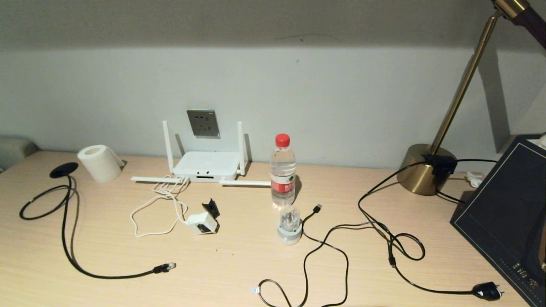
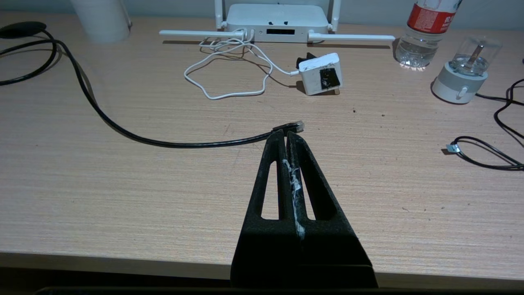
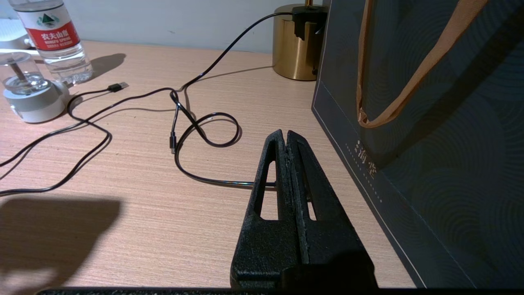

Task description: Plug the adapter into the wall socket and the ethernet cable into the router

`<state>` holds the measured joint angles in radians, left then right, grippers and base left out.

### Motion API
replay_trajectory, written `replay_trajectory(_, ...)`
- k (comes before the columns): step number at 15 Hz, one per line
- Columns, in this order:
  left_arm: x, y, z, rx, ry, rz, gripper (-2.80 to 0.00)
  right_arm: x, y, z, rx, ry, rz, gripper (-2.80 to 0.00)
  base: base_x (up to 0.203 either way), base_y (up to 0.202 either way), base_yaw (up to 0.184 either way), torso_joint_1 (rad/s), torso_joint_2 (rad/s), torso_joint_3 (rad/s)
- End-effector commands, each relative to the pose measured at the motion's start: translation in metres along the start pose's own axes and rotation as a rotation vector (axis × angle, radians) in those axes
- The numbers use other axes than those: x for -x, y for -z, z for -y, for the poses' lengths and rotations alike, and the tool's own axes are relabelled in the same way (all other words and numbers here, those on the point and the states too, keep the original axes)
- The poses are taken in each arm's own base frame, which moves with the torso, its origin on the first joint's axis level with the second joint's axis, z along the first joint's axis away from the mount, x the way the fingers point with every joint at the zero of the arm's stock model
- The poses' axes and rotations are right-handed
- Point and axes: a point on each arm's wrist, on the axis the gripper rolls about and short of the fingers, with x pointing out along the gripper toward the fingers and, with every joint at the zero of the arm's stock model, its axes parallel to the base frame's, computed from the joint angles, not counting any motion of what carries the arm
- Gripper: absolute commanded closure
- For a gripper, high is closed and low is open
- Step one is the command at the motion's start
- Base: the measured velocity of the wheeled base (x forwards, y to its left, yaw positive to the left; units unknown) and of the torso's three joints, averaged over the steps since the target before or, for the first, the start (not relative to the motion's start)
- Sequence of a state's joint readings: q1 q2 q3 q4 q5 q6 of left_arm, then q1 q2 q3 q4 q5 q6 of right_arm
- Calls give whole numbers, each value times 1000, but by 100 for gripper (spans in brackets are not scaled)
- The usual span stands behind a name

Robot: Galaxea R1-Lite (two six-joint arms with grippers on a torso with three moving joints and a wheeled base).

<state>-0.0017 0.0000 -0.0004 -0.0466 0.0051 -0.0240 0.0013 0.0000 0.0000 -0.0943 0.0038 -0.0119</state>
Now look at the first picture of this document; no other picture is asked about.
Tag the white wifi router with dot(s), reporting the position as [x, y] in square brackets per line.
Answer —
[207, 164]

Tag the grey wall socket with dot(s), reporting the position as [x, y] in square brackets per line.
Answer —
[202, 123]

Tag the clear water bottle red cap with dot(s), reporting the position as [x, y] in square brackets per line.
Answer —
[283, 170]

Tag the small white dome humidifier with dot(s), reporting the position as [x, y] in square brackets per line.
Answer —
[290, 232]

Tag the small black clip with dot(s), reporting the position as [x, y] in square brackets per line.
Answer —
[212, 209]

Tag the black round desk grommet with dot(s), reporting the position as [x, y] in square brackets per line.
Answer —
[64, 169]

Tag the brass desk lamp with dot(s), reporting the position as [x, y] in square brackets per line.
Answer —
[420, 175]

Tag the white toilet paper roll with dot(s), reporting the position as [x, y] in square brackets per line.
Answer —
[100, 164]

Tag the crumpled white tissue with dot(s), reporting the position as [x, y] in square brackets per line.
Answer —
[474, 180]

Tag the black inline switch box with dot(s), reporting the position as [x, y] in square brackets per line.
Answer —
[441, 165]

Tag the white power adapter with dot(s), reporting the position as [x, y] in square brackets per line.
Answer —
[200, 221]

